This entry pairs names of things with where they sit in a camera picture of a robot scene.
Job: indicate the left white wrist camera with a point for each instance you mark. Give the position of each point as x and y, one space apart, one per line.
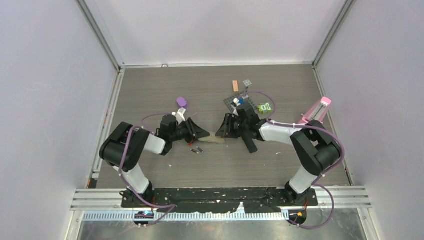
179 115

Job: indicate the pink metronome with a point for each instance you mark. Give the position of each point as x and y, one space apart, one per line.
317 112

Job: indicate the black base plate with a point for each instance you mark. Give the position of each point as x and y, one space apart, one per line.
227 200

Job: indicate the grey lego tower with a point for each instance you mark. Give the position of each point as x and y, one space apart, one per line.
247 83

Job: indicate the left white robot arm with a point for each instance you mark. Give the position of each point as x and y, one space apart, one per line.
123 148

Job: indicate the black remote control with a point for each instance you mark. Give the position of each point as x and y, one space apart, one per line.
251 146

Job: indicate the grey lego baseplate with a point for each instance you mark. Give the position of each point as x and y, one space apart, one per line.
239 98

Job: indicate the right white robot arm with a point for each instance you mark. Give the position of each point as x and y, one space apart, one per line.
316 149

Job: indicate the orange wooden block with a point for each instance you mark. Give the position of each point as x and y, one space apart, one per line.
235 86

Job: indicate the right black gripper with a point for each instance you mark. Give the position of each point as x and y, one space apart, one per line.
226 131

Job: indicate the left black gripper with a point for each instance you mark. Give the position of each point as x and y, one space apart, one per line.
194 132

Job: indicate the black battery lower right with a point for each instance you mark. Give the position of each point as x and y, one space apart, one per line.
199 149

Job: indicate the beige remote control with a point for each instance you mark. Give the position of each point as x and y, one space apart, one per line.
212 139

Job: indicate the purple plastic toy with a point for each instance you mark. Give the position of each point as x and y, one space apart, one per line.
181 102

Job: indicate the green owl toy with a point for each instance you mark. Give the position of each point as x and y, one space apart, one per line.
265 108

